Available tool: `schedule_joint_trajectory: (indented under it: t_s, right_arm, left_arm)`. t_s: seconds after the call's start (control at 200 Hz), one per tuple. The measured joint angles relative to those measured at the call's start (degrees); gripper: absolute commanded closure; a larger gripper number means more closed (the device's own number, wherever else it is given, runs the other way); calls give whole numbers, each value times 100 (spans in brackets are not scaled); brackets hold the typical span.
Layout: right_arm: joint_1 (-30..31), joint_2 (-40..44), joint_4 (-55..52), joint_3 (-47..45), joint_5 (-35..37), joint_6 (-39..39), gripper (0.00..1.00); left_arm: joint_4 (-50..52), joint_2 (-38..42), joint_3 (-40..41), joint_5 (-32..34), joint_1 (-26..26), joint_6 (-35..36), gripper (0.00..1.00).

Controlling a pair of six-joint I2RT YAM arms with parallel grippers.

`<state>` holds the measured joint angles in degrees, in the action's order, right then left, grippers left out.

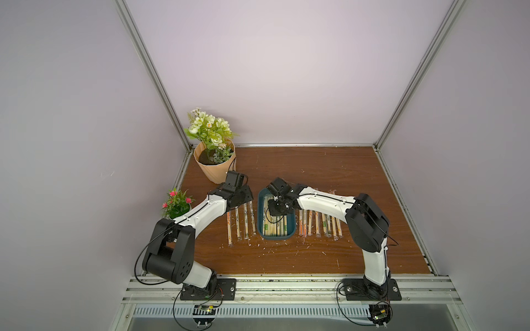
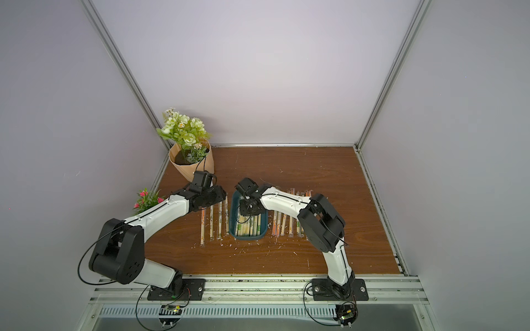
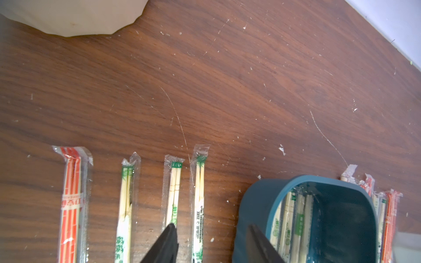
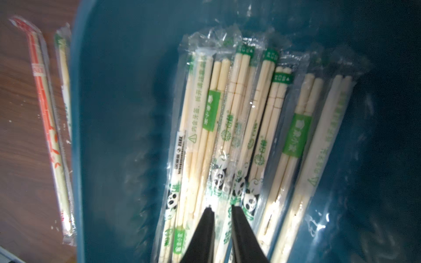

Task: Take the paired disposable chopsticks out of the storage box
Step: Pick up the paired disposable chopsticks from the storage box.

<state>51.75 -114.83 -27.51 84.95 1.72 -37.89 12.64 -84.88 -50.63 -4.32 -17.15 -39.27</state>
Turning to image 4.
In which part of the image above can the chopstick pair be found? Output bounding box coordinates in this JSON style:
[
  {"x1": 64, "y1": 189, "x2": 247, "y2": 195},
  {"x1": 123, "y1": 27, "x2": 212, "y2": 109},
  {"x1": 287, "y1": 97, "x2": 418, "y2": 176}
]
[{"x1": 54, "y1": 23, "x2": 72, "y2": 141}]

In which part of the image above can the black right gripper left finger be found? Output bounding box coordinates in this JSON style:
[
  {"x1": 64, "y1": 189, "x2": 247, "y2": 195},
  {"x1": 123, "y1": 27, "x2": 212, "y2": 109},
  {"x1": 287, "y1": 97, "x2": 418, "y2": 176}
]
[{"x1": 181, "y1": 207, "x2": 215, "y2": 263}]

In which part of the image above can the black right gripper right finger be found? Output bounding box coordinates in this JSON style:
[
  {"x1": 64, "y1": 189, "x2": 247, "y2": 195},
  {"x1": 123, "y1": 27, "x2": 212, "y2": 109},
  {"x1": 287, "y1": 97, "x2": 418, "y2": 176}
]
[{"x1": 231, "y1": 205, "x2": 269, "y2": 263}]

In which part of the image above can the teal plastic storage box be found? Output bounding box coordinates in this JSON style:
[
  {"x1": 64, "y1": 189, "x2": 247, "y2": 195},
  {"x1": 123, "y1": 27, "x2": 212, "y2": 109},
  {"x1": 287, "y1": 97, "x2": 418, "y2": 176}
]
[{"x1": 71, "y1": 1, "x2": 421, "y2": 263}]

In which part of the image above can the wrapped chopsticks pile in box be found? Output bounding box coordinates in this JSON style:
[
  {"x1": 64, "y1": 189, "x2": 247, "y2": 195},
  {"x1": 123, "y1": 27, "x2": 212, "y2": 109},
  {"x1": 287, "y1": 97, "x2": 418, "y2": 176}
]
[{"x1": 154, "y1": 25, "x2": 372, "y2": 263}]

